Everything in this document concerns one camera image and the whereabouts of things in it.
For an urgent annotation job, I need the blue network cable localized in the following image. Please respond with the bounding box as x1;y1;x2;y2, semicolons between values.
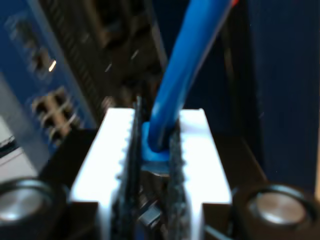
141;0;240;178

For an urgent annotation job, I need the black rack server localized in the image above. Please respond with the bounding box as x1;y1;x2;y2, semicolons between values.
42;0;171;131

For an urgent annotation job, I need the blue network switch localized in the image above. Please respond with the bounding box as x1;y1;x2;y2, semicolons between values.
0;0;100;161

